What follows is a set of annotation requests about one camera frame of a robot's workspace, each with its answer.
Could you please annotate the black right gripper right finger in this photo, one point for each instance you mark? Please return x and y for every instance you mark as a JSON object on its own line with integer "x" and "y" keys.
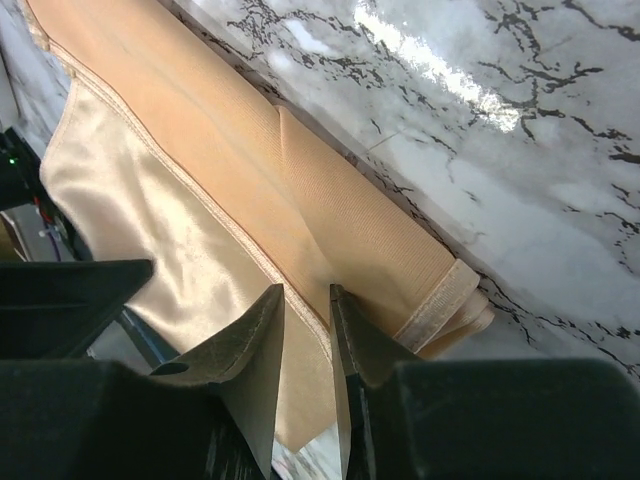
{"x": 377, "y": 396}

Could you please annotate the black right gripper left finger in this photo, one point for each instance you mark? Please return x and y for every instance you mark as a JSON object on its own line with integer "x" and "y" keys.
{"x": 238, "y": 369}

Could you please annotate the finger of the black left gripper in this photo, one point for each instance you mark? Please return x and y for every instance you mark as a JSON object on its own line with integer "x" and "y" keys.
{"x": 56, "y": 310}

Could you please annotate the peach cloth napkin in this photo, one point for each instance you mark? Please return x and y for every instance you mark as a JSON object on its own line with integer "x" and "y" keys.
{"x": 164, "y": 151}

